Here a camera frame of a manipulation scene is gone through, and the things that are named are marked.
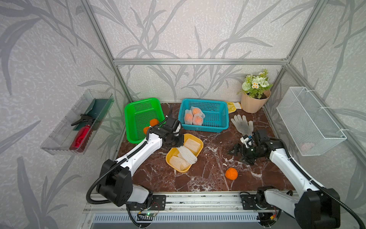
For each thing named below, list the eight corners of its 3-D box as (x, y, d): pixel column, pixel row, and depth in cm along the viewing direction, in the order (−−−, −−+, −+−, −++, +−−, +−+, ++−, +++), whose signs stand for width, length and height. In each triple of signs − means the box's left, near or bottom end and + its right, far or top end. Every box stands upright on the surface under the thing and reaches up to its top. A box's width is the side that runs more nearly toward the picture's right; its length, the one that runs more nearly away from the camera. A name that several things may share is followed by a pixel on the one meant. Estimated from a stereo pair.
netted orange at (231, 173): (225, 180, 83) (227, 177, 78) (224, 171, 86) (226, 167, 82) (236, 180, 83) (238, 177, 78) (234, 171, 87) (236, 167, 82)
